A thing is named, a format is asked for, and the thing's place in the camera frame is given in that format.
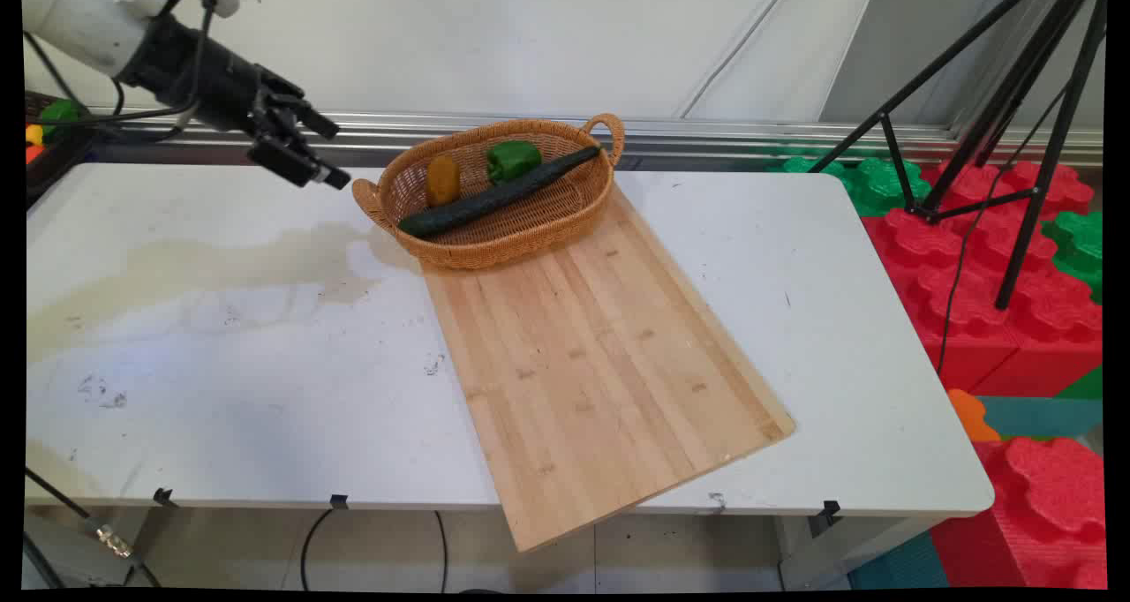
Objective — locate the yellow toy vegetable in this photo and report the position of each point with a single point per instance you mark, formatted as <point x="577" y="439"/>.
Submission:
<point x="33" y="133"/>

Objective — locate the red toy vegetable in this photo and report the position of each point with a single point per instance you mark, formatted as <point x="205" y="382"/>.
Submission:
<point x="33" y="152"/>

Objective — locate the black camera tripod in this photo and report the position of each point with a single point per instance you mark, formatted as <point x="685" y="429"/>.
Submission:
<point x="1033" y="81"/>

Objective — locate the yellow-brown potato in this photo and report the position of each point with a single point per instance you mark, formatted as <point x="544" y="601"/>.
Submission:
<point x="442" y="180"/>

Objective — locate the teal foam mat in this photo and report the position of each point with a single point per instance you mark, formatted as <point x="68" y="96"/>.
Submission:
<point x="900" y="567"/>
<point x="1050" y="417"/>

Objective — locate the bamboo cutting board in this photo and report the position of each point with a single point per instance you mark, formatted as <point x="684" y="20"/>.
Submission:
<point x="600" y="372"/>

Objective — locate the dark green cucumber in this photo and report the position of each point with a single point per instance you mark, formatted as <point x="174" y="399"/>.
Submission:
<point x="494" y="196"/>

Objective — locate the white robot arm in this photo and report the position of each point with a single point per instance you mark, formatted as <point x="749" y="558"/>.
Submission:
<point x="84" y="21"/>

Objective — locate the aluminium rail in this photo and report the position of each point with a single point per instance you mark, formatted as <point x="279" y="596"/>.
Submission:
<point x="724" y="139"/>

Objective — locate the green bell pepper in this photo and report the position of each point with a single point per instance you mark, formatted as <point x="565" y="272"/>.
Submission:
<point x="512" y="161"/>

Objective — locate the black crate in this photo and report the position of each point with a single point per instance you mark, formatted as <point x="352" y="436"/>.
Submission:
<point x="53" y="165"/>

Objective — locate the green toy vegetable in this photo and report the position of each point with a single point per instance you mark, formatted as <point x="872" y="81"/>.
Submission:
<point x="60" y="115"/>

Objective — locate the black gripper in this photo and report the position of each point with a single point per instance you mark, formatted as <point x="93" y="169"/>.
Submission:
<point x="199" y="77"/>

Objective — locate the woven wicker basket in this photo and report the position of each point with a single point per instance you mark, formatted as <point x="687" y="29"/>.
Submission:
<point x="521" y="227"/>

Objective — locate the large red foam block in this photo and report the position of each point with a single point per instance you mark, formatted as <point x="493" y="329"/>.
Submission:
<point x="971" y="302"/>

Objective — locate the green foam block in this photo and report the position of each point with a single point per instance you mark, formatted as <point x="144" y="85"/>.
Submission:
<point x="1081" y="249"/>
<point x="874" y="183"/>

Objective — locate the orange foam block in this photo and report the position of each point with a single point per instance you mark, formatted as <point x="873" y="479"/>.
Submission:
<point x="971" y="417"/>

